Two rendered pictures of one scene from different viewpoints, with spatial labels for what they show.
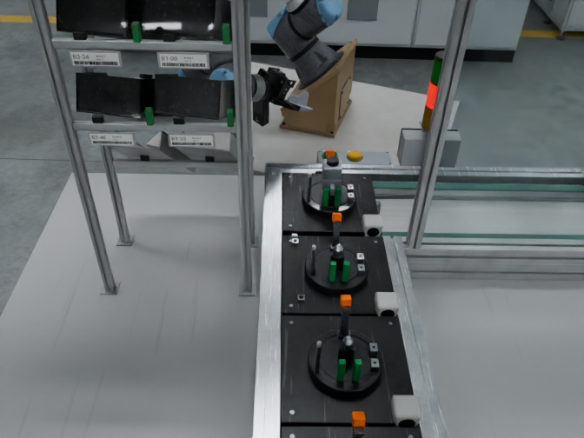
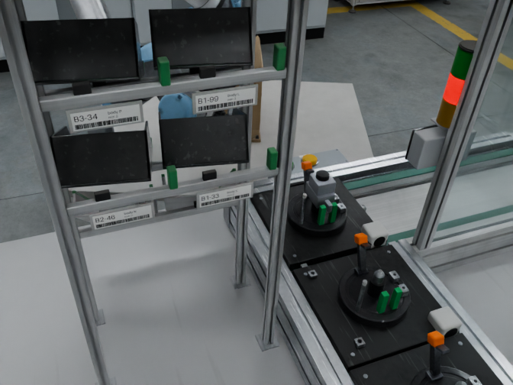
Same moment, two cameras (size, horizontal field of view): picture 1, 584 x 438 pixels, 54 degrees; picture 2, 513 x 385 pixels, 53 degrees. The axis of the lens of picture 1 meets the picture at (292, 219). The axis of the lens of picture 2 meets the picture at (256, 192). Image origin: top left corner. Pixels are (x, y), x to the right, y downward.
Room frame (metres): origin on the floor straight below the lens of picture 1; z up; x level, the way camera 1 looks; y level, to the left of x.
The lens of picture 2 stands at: (0.36, 0.36, 1.77)
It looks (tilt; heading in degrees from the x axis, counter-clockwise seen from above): 39 degrees down; 339
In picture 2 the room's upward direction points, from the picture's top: 3 degrees clockwise
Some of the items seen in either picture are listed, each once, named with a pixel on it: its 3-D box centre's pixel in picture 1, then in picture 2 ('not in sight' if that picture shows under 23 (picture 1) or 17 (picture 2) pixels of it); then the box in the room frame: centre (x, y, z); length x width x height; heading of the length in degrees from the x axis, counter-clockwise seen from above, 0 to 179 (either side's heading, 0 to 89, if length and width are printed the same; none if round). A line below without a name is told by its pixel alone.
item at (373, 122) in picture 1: (313, 124); (230, 131); (1.74, -0.06, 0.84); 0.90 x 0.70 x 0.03; 70
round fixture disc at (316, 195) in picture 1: (329, 197); (317, 212); (1.15, -0.09, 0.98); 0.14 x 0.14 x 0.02
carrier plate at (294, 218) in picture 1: (328, 203); (315, 219); (1.15, -0.09, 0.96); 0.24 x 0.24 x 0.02; 2
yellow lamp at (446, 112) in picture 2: (435, 116); (453, 111); (1.04, -0.29, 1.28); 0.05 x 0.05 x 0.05
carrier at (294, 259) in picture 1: (337, 258); (376, 284); (0.90, -0.10, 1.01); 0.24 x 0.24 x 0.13; 2
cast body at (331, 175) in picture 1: (332, 174); (323, 189); (1.14, -0.09, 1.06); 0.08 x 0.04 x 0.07; 2
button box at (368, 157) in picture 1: (353, 165); (308, 169); (1.37, -0.17, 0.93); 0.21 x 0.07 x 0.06; 92
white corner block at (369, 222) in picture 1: (372, 226); (374, 234); (1.06, -0.19, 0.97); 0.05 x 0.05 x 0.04; 2
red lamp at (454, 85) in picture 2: (440, 94); (460, 87); (1.04, -0.29, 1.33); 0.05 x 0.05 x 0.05
